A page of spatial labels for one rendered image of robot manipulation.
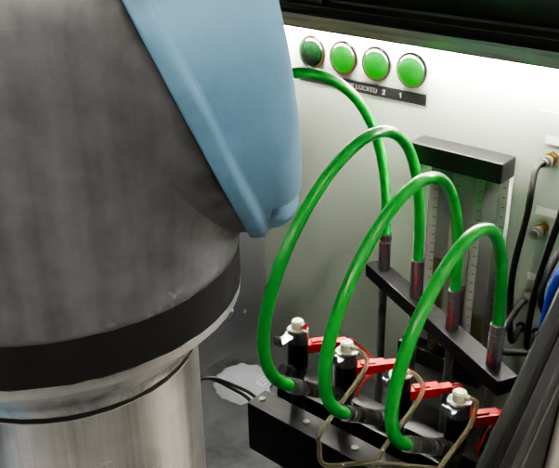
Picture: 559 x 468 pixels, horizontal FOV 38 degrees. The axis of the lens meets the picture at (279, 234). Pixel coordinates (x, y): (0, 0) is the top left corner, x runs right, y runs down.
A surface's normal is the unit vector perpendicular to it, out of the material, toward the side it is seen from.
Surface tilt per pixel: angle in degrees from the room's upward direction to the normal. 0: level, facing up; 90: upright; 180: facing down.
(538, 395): 43
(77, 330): 91
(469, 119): 90
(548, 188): 90
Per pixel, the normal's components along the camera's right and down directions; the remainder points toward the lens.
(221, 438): -0.01, -0.90
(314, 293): -0.65, 0.33
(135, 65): 0.23, 0.33
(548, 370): -0.45, -0.43
